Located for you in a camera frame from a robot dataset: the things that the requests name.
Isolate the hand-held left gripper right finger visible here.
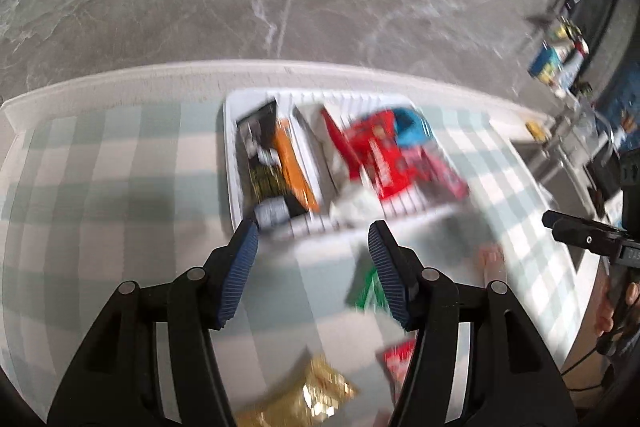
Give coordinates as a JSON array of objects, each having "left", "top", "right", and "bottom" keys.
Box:
[{"left": 368, "top": 220, "right": 578, "bottom": 427}]

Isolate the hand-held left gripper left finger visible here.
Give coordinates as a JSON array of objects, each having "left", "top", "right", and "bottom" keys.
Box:
[{"left": 47, "top": 218, "right": 260, "bottom": 427}]

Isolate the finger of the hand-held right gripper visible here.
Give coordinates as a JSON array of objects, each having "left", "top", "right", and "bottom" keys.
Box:
[{"left": 542, "top": 209, "right": 631, "bottom": 259}]

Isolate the green and red snack packet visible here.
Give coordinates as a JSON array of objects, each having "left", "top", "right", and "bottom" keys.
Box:
[{"left": 352, "top": 264, "right": 393, "bottom": 313}]

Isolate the white snack packet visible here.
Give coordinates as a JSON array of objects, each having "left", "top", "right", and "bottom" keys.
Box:
[{"left": 327, "top": 184, "right": 386, "bottom": 230}]

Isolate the small red snack packet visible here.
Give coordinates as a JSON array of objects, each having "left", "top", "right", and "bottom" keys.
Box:
[{"left": 377, "top": 339, "right": 418, "bottom": 388}]

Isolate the pale pink snack packet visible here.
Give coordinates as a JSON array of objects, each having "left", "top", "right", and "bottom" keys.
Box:
[{"left": 477, "top": 244, "right": 507, "bottom": 285}]

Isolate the white plastic tray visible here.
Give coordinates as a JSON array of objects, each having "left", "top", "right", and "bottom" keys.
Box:
[{"left": 222, "top": 88, "right": 473, "bottom": 239}]

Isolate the dark red snack packet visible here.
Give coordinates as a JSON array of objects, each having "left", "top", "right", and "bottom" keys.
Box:
[{"left": 415, "top": 146, "right": 471, "bottom": 200}]

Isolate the black snack packet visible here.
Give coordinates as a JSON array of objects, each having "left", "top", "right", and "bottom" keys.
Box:
[{"left": 235, "top": 101, "right": 306, "bottom": 228}]

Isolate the orange snack packet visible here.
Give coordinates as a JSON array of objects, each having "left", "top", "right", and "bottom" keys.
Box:
[{"left": 272, "top": 118, "right": 321, "bottom": 214}]

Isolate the gold snack packet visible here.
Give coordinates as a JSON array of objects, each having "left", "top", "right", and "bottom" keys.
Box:
[{"left": 235, "top": 354, "right": 358, "bottom": 427}]

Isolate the light blue snack packet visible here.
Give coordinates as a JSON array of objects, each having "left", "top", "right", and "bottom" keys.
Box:
[{"left": 391, "top": 107, "right": 433, "bottom": 150}]

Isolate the person's right hand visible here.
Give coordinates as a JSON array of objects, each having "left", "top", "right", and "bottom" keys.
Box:
[{"left": 594, "top": 281, "right": 640, "bottom": 339}]

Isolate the steel sink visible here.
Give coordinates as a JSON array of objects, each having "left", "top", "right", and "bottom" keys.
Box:
[{"left": 520, "top": 139, "right": 603, "bottom": 218}]

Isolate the yellow sponge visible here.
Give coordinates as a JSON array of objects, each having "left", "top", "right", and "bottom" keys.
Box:
[{"left": 525, "top": 119, "right": 551, "bottom": 142}]

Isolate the green checked tablecloth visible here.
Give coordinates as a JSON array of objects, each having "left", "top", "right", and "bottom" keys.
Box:
[{"left": 0, "top": 99, "right": 591, "bottom": 427}]

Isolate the blue utensil holder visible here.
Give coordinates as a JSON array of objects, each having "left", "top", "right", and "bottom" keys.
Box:
[{"left": 528, "top": 42, "right": 562, "bottom": 81}]

